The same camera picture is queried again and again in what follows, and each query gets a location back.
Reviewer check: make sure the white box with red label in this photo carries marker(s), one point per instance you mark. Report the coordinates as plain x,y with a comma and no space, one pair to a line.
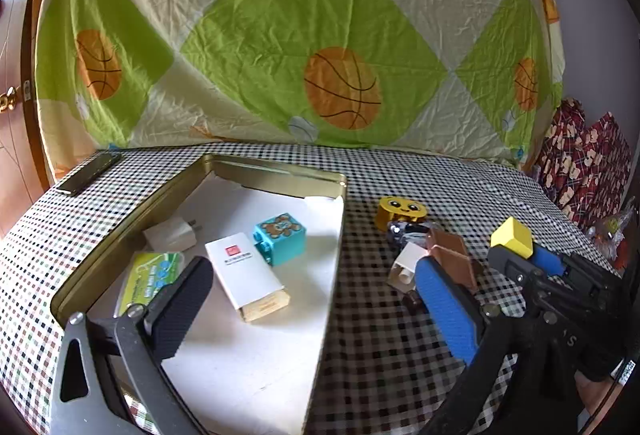
242,272

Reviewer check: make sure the checkered tablecloth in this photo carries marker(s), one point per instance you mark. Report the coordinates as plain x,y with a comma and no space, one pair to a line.
400,365

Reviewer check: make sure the yellow cube block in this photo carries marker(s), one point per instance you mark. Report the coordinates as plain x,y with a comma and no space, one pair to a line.
512,237

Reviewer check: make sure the yellow smiling face block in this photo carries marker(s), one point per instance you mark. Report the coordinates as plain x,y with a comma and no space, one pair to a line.
402,212

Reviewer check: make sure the teal toy block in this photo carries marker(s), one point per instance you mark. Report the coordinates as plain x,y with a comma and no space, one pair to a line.
280,237

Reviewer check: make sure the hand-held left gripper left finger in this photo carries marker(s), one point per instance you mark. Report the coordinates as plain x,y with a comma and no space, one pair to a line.
187,295

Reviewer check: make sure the brown toy block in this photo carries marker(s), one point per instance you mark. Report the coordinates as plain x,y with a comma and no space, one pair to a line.
457,255

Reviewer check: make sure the clear plastic bag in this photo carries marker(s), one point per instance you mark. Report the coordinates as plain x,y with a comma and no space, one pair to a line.
612,235

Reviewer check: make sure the green and white packet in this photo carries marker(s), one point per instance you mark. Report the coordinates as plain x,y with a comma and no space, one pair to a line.
147,280

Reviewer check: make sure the white toy block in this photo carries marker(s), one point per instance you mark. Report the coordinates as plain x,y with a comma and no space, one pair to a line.
406,267

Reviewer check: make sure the green basketball print sheet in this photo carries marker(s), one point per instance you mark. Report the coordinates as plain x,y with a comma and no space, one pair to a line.
300,40

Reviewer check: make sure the gold metal tin box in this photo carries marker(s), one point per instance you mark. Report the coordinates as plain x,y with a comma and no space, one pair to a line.
240,365

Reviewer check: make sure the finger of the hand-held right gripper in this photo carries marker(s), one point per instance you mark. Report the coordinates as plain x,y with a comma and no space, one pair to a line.
510,263
547,261

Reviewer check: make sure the black smartphone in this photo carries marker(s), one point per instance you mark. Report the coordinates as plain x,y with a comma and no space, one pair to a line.
87,175

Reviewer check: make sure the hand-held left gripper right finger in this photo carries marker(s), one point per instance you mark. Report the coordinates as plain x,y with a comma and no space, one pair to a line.
445,305

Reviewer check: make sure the white charger plug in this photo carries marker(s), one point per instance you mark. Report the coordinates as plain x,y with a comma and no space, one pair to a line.
170,235

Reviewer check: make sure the metal door latch plate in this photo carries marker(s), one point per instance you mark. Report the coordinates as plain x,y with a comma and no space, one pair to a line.
26,90

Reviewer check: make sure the brown wooden door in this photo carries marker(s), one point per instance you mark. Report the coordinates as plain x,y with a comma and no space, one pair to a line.
20,165

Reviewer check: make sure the red patterned cloth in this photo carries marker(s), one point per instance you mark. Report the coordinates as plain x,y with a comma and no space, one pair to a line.
585,165

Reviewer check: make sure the shiny dark item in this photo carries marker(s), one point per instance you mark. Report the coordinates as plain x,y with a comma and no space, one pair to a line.
407,234

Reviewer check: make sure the brass door knob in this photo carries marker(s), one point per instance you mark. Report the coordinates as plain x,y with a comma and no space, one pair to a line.
7,98

